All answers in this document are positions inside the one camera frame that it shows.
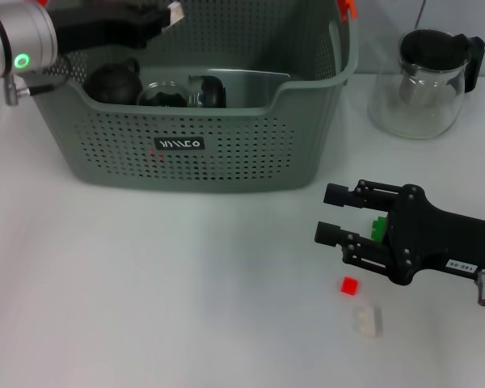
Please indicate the grey perforated storage bin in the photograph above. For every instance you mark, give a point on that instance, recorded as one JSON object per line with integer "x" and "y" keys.
{"x": 226, "y": 153}

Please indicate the chunky green brick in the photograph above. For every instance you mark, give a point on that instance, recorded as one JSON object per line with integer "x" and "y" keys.
{"x": 378, "y": 228}

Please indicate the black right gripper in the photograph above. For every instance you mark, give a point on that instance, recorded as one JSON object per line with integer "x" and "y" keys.
{"x": 432, "y": 234}

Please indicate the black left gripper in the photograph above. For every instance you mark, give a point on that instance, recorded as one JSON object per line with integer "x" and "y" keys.
{"x": 97, "y": 28}

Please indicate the glass pitcher black lid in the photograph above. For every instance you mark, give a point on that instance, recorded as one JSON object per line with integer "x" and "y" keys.
{"x": 416, "y": 113}

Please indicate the chunky white brick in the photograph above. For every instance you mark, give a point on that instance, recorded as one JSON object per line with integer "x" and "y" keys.
{"x": 368, "y": 321}

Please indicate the dark clay teapot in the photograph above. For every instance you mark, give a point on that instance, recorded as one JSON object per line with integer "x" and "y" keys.
{"x": 113, "y": 85}

